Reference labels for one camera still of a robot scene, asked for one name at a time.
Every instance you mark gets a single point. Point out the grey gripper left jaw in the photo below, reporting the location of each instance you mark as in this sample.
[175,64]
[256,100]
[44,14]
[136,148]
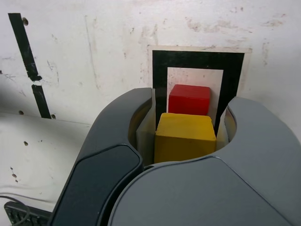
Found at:
[101,164]

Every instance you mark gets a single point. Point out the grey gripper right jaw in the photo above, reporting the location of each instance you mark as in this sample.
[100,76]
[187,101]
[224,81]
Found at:
[211,193]

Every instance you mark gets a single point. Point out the yellow cube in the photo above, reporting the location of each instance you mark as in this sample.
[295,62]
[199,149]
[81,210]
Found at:
[184,139]

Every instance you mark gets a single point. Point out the red cube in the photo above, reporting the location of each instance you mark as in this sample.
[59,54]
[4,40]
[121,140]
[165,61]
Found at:
[189,99]

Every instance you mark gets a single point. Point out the black tape square outline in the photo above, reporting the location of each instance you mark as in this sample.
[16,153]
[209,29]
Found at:
[197,58]

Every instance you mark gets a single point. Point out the black tape strip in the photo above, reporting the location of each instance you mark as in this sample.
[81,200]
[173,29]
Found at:
[22,42]

